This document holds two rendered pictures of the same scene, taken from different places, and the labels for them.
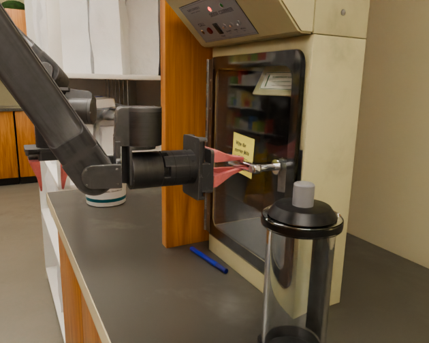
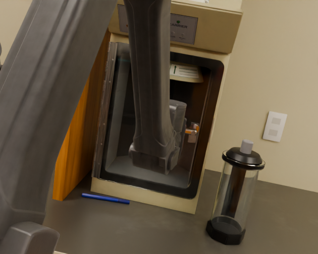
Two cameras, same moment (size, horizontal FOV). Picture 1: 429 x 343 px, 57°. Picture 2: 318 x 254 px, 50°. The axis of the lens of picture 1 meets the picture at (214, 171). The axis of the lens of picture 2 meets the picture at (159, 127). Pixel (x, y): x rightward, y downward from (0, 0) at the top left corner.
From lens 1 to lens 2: 0.74 m
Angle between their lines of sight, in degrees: 55
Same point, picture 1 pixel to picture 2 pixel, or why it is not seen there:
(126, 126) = (175, 118)
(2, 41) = (166, 67)
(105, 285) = (79, 246)
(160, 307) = (138, 241)
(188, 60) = not seen: hidden behind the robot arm
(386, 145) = not seen: hidden behind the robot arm
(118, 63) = not seen: outside the picture
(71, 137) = (171, 135)
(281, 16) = (226, 44)
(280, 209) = (247, 157)
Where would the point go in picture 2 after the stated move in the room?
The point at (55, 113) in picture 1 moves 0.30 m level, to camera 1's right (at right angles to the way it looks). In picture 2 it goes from (167, 118) to (237, 107)
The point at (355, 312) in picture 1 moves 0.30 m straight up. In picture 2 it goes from (206, 200) to (226, 111)
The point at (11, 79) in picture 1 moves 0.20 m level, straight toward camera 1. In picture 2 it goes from (162, 97) to (295, 123)
